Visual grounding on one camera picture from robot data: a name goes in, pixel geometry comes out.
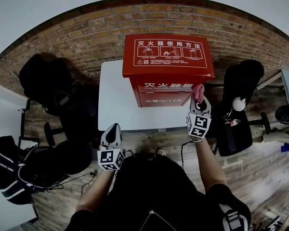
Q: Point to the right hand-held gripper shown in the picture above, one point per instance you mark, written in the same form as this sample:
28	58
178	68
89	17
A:
198	125

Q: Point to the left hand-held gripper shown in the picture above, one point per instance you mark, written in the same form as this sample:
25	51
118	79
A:
108	159

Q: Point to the pink cloth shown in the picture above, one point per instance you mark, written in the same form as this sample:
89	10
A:
198	93

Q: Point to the red fire extinguisher box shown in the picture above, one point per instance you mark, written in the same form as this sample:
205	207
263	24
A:
166	68

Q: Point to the person's left forearm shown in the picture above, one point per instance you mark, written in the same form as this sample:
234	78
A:
96	191

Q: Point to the person's right forearm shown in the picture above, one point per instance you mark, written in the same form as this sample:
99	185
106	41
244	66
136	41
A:
212	167

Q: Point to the person's left shoe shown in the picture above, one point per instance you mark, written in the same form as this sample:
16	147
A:
130	153

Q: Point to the person's shoe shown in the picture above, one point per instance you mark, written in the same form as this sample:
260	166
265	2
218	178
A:
130	153
160	151

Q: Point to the white plush ball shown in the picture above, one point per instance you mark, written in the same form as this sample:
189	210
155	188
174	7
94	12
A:
239	103

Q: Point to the white square platform board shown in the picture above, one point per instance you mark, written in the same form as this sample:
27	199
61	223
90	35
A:
115	100

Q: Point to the black office chair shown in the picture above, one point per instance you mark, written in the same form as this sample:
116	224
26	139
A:
45	80
236	138

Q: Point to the person's right shoe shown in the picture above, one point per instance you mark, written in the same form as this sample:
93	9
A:
160	151

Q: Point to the black bag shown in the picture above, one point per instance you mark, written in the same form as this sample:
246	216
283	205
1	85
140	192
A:
74	105

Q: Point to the person's black shirt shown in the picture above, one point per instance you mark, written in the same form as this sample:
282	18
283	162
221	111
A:
159	189

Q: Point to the white desk with black frame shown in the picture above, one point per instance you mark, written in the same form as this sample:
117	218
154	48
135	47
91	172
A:
2	109

